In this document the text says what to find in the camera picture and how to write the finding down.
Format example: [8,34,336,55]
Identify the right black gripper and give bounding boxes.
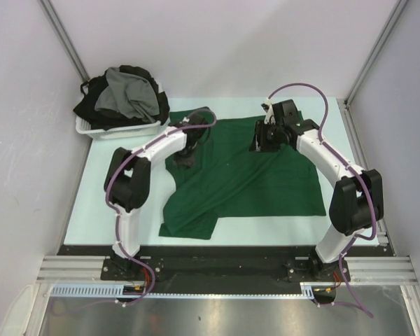
[249,120,284,153]

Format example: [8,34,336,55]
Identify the green t shirt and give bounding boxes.
[159,117,326,240]

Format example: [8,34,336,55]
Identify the black t shirt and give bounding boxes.
[73,70,170,130]

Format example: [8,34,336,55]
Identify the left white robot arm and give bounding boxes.
[104,108,217,280]

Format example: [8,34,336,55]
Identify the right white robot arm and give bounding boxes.
[250,99,384,281]

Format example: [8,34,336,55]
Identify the white plastic laundry basket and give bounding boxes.
[76,116,161,140]

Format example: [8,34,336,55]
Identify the grey t shirt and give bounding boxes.
[94,66,160,123]

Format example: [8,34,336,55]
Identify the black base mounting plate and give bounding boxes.
[53,246,393,304]

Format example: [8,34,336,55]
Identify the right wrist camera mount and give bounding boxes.
[261,98,275,125]

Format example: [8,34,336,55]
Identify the white cable duct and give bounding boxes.
[50,282,318,300]

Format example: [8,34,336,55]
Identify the right aluminium corner post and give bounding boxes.
[344,0,412,109]

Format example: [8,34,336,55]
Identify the aluminium corner post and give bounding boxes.
[38,0,90,82]
[344,0,412,109]

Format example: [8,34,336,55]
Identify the left aluminium corner post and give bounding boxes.
[38,0,90,82]

